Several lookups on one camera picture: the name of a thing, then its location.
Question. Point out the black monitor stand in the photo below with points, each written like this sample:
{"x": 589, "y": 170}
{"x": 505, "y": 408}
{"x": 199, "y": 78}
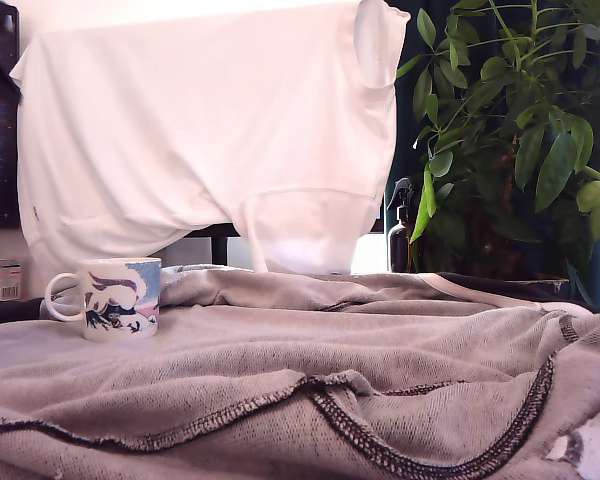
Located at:
{"x": 220, "y": 245}

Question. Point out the black spray bottle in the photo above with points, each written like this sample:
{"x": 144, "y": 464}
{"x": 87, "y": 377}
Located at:
{"x": 399, "y": 242}

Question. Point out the grey knit sweatshirt cloth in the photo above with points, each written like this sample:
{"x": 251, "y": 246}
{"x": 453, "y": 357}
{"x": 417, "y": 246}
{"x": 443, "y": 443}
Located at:
{"x": 300, "y": 380}

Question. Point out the white t-shirt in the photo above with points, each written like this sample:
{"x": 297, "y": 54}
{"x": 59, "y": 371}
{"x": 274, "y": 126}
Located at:
{"x": 205, "y": 125}

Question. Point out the white mug with blue print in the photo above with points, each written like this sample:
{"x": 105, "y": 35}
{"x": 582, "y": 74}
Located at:
{"x": 120, "y": 300}

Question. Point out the green leafy houseplant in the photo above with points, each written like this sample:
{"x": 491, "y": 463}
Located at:
{"x": 520, "y": 125}

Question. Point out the white box with barcode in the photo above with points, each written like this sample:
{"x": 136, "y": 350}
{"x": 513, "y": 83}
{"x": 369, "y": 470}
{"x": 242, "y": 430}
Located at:
{"x": 0, "y": 280}

